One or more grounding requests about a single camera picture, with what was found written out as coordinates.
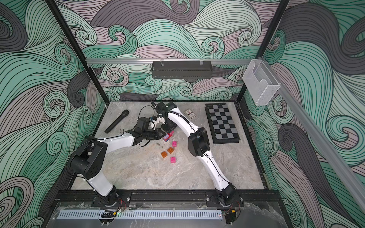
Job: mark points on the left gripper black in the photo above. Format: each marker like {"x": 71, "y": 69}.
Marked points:
{"x": 157, "y": 132}

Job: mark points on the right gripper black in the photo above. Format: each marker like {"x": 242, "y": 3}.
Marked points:
{"x": 161, "y": 107}

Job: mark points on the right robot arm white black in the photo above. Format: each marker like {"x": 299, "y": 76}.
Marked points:
{"x": 198, "y": 145}

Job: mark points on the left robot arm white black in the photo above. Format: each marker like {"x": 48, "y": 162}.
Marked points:
{"x": 87, "y": 160}

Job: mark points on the orange lego brick upper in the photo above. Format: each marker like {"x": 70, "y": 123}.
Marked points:
{"x": 170, "y": 150}

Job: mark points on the orange lego brick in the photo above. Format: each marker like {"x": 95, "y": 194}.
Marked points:
{"x": 164, "y": 154}
{"x": 170, "y": 150}

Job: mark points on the orange lego brick lower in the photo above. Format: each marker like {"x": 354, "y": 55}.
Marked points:
{"x": 164, "y": 154}

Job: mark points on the playing card box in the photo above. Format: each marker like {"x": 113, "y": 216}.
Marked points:
{"x": 190, "y": 114}

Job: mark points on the black microphone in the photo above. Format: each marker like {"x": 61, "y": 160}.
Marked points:
{"x": 124, "y": 114}

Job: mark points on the black grey chessboard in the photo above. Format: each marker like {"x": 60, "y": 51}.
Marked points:
{"x": 221, "y": 123}

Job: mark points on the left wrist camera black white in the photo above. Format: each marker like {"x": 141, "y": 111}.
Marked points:
{"x": 144, "y": 123}

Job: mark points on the black wall tray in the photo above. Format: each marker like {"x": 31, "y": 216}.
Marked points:
{"x": 181, "y": 70}

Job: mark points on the white slotted cable duct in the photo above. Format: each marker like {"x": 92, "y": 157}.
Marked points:
{"x": 143, "y": 214}

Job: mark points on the aluminium rail back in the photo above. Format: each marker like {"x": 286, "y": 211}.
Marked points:
{"x": 162, "y": 61}

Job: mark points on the clear plastic wall bin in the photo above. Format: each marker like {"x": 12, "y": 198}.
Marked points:
{"x": 260, "y": 81}

